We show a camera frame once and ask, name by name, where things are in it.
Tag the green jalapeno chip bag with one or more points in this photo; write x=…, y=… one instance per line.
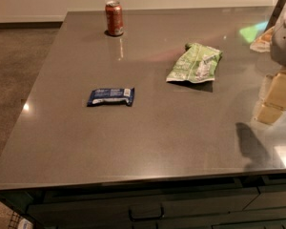
x=196, y=65

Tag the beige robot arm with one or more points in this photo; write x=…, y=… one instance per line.
x=278, y=41

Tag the blue snack bar wrapper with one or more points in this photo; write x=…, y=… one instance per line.
x=111, y=96

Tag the red soda can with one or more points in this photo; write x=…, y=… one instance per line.
x=114, y=16

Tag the dark cabinet drawer handle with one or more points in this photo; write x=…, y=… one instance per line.
x=145, y=213

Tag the black wire basket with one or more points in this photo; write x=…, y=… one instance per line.
x=17, y=222

